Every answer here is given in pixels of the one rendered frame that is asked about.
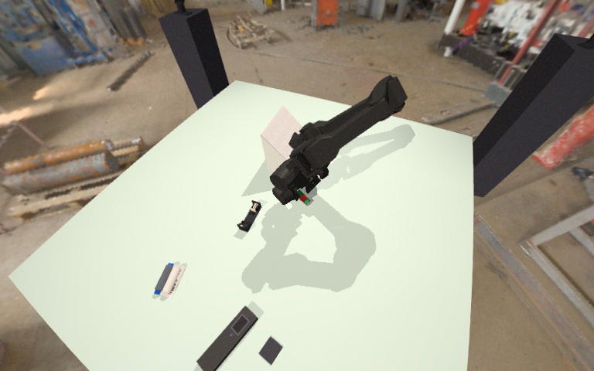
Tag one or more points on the green cylindrical battery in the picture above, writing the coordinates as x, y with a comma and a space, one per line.
304, 198

